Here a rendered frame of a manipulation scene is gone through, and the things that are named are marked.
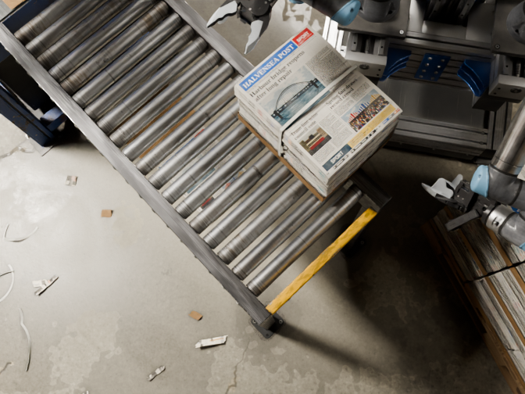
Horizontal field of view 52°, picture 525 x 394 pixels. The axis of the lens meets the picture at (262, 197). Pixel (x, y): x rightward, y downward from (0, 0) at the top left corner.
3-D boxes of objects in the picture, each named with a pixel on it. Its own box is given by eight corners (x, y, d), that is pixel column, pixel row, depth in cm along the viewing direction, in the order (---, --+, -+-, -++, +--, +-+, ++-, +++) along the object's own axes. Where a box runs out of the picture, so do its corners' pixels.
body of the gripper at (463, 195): (471, 176, 159) (508, 197, 151) (458, 200, 163) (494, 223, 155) (458, 179, 154) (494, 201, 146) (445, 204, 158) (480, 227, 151)
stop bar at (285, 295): (377, 215, 162) (379, 213, 160) (273, 316, 156) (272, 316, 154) (369, 207, 163) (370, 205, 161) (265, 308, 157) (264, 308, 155)
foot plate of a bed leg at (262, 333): (290, 321, 233) (290, 321, 232) (266, 345, 231) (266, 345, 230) (269, 299, 236) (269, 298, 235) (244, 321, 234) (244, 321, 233)
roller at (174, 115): (238, 73, 182) (237, 66, 177) (130, 166, 175) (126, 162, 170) (228, 64, 183) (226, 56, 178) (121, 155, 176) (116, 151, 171)
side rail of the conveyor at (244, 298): (273, 315, 168) (271, 313, 156) (259, 327, 167) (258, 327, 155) (18, 40, 197) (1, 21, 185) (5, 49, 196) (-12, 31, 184)
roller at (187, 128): (251, 86, 180) (250, 79, 175) (144, 180, 173) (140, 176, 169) (241, 77, 181) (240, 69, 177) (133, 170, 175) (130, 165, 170)
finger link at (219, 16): (208, 36, 136) (241, 22, 137) (207, 25, 130) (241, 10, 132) (202, 26, 137) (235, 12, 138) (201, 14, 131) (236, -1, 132)
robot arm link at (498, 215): (506, 231, 153) (492, 237, 148) (492, 223, 156) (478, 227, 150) (519, 209, 149) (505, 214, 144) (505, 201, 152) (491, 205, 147)
